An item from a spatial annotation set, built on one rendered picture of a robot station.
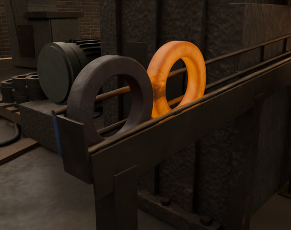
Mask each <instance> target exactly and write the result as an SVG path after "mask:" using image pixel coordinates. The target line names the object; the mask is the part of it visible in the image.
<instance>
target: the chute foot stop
mask: <svg viewBox="0 0 291 230"><path fill-rule="evenodd" d="M56 120H57V128H58V134H59V140H60V146H61V152H62V160H63V166H64V171H65V172H67V173H69V174H70V175H72V176H74V177H76V178H78V179H80V180H82V181H84V182H85V183H87V184H89V185H91V184H92V183H93V182H92V175H91V168H90V160H89V153H88V143H87V135H86V128H85V124H84V123H81V122H78V121H75V120H72V119H69V118H66V117H63V116H61V115H57V116H56Z"/></svg>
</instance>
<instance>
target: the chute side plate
mask: <svg viewBox="0 0 291 230"><path fill-rule="evenodd" d="M290 84H291V61H289V62H286V63H285V64H282V65H280V66H278V67H276V68H274V69H272V70H270V71H268V72H266V73H263V74H261V75H259V76H257V77H255V78H253V79H251V80H248V81H246V82H244V83H242V84H240V85H238V86H236V87H234V88H231V89H229V90H227V91H225V92H223V93H221V94H219V95H217V96H214V97H212V98H210V99H208V100H206V101H204V102H202V103H200V104H198V105H196V106H194V107H192V108H189V109H187V110H185V111H183V112H181V113H179V114H177V115H174V116H172V117H170V118H168V119H166V120H164V121H162V122H160V123H157V124H155V125H153V126H151V127H149V128H147V129H145V130H143V131H140V132H138V133H136V134H134V135H132V136H130V137H128V138H126V139H123V140H121V141H119V142H117V143H115V144H113V145H111V146H109V147H107V148H105V149H103V150H101V151H98V152H96V153H94V154H92V155H90V163H91V171H92V178H93V186H94V196H95V200H97V201H98V200H99V199H101V198H103V197H104V196H106V195H107V194H109V193H111V192H113V191H114V175H116V174H118V173H120V172H123V171H125V170H127V169H129V168H131V167H133V166H136V165H137V176H139V175H141V174H142V173H144V172H146V171H147V170H149V169H151V168H152V167H154V166H156V165H157V164H159V163H161V162H162V161H164V160H166V159H167V158H169V157H171V156H172V155H174V154H176V153H177V152H179V151H180V150H182V149H184V148H185V147H187V146H189V145H191V144H192V143H194V142H196V141H197V140H199V139H201V138H202V137H204V136H205V135H207V134H209V133H210V132H212V131H214V130H215V129H217V128H219V127H220V126H222V125H224V124H225V123H227V122H229V121H230V120H232V119H233V118H235V117H237V116H238V115H240V114H242V113H244V112H245V111H247V110H249V109H250V108H252V107H253V106H254V100H255V96H257V95H260V94H262V93H263V94H264V95H263V100H265V99H267V98H268V97H270V96H272V95H273V94H275V93H277V92H278V91H280V90H282V89H283V88H285V87H287V86H288V85H290Z"/></svg>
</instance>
